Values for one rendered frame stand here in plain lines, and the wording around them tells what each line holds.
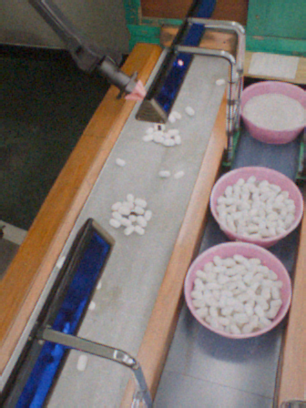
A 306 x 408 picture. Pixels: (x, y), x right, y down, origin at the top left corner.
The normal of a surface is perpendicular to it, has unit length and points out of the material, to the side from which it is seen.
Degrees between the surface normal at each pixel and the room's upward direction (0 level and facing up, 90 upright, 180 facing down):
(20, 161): 0
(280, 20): 90
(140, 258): 0
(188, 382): 0
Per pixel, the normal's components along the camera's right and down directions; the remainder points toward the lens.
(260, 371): -0.07, -0.62
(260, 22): -0.29, 0.76
